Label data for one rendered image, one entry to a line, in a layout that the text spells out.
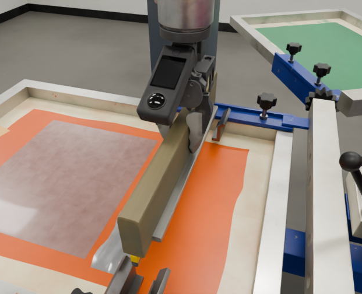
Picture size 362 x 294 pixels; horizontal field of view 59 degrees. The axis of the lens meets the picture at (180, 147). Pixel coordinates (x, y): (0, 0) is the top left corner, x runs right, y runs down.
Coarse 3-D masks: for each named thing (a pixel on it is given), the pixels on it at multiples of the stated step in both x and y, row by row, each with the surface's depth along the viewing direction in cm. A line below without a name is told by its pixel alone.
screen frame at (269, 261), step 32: (0, 96) 89; (32, 96) 95; (64, 96) 91; (96, 96) 89; (224, 128) 81; (256, 128) 78; (288, 160) 67; (288, 192) 60; (256, 256) 53; (0, 288) 46; (256, 288) 46
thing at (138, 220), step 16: (208, 80) 63; (176, 128) 51; (176, 144) 48; (160, 160) 45; (176, 160) 48; (144, 176) 43; (160, 176) 43; (176, 176) 50; (144, 192) 40; (160, 192) 43; (128, 208) 38; (144, 208) 39; (160, 208) 44; (128, 224) 38; (144, 224) 39; (128, 240) 40; (144, 240) 40; (144, 256) 41
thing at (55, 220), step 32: (0, 160) 73; (0, 192) 65; (32, 192) 65; (64, 192) 65; (96, 192) 65; (128, 192) 65; (0, 224) 59; (32, 224) 59; (64, 224) 59; (96, 224) 59; (192, 224) 59; (224, 224) 59; (32, 256) 54; (64, 256) 54; (160, 256) 54; (192, 256) 54; (224, 256) 54; (192, 288) 49
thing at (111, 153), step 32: (32, 128) 83; (64, 128) 83; (96, 128) 83; (128, 128) 83; (32, 160) 73; (64, 160) 73; (96, 160) 73; (128, 160) 73; (224, 160) 73; (192, 192) 65; (224, 192) 65
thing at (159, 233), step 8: (216, 112) 67; (208, 128) 62; (192, 160) 55; (184, 168) 53; (192, 168) 54; (184, 176) 52; (176, 184) 50; (184, 184) 50; (176, 192) 49; (168, 200) 48; (176, 200) 48; (168, 208) 47; (168, 216) 46; (160, 224) 45; (168, 224) 45; (160, 232) 44; (160, 240) 43
